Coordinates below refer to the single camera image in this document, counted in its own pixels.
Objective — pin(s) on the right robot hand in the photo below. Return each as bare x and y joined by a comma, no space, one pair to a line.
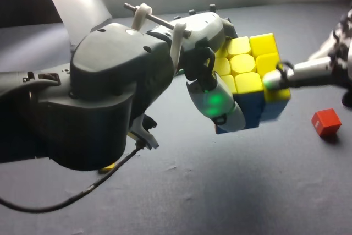
310,72

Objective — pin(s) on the Rubik's cube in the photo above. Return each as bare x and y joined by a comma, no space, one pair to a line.
244,64

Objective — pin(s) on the red cube block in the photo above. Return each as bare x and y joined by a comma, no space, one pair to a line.
327,122

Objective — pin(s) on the grey table cloth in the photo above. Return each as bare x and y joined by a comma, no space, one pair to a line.
247,191

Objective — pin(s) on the yellow two-hole flat piece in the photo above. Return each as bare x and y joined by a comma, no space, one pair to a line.
107,169

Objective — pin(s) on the white backdrop sheet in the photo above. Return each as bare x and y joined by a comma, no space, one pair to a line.
82,4

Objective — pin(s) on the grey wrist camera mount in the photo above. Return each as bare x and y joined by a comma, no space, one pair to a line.
144,133

